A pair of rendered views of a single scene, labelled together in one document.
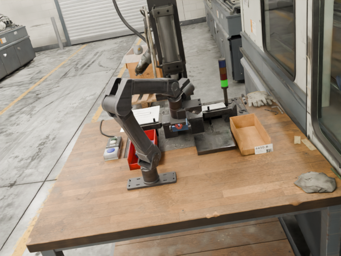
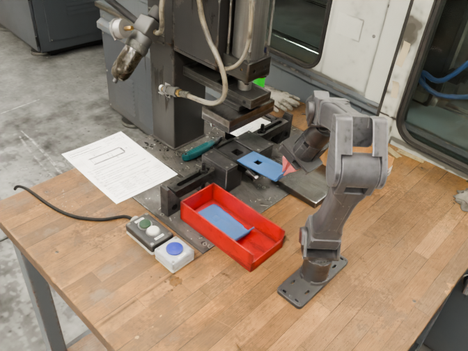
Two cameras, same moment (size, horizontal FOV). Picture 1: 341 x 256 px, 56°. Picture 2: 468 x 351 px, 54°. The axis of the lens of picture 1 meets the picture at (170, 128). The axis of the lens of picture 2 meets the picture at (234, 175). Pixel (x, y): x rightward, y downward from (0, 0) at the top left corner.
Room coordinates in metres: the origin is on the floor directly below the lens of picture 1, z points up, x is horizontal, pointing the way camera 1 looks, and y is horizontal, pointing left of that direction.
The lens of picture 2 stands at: (0.82, 0.81, 1.73)
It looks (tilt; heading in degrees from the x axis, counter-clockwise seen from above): 37 degrees down; 307
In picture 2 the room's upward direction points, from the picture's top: 5 degrees clockwise
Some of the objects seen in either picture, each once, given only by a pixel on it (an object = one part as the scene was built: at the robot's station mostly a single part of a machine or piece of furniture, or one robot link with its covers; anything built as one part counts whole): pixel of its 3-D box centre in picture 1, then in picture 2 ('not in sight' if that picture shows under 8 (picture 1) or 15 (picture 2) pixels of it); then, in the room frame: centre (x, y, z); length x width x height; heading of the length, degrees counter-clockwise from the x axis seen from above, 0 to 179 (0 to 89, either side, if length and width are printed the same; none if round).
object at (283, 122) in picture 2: (217, 114); (269, 133); (1.50, -0.25, 0.95); 0.15 x 0.03 x 0.10; 87
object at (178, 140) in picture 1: (188, 126); (223, 161); (1.56, -0.10, 0.88); 0.65 x 0.50 x 0.03; 87
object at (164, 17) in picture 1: (166, 39); (248, 17); (1.48, -0.06, 1.37); 0.11 x 0.09 x 0.30; 87
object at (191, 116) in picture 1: (181, 117); (238, 150); (1.48, -0.07, 0.98); 0.20 x 0.10 x 0.01; 87
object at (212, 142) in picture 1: (213, 141); (310, 180); (1.30, -0.18, 0.91); 0.17 x 0.16 x 0.02; 87
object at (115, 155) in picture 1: (112, 156); (174, 258); (1.37, 0.30, 0.90); 0.07 x 0.07 x 0.06; 87
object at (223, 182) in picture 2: (183, 124); (237, 162); (1.48, -0.07, 0.94); 0.20 x 0.10 x 0.07; 87
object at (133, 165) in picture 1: (143, 148); (230, 224); (1.33, 0.14, 0.93); 0.25 x 0.12 x 0.06; 177
